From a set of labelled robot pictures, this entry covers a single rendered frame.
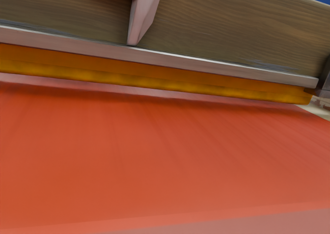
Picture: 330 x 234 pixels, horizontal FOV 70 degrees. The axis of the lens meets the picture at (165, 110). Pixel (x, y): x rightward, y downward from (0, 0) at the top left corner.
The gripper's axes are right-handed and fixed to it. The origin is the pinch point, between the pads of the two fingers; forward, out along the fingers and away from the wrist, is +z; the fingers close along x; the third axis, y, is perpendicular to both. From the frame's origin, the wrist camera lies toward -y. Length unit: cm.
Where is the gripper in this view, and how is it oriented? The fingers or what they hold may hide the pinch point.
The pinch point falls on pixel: (137, 26)
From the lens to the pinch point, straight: 19.4
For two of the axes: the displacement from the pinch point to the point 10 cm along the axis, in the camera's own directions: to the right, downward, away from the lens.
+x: 3.0, 3.8, -8.8
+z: -1.9, 9.2, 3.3
